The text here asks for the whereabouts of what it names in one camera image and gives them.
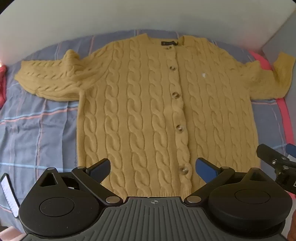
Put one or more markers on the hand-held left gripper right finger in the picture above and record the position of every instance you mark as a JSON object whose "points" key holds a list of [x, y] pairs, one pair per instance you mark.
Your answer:
{"points": [[205, 171]]}

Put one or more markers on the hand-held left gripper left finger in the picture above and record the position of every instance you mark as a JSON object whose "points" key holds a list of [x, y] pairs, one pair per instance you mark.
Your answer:
{"points": [[101, 170]]}

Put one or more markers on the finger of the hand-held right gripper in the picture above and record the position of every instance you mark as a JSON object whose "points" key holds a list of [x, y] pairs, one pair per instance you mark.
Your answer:
{"points": [[268, 154], [291, 149]]}

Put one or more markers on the pink blanket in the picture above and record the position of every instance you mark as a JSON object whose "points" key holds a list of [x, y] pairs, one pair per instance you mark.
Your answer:
{"points": [[285, 113]]}

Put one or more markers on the blue plaid bed sheet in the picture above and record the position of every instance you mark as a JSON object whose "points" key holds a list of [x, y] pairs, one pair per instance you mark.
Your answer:
{"points": [[41, 129]]}

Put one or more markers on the black smartphone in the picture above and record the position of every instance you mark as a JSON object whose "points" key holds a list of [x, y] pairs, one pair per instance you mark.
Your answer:
{"points": [[9, 197]]}

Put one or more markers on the red cloth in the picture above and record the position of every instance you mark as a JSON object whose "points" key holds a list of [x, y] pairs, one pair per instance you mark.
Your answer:
{"points": [[2, 88]]}

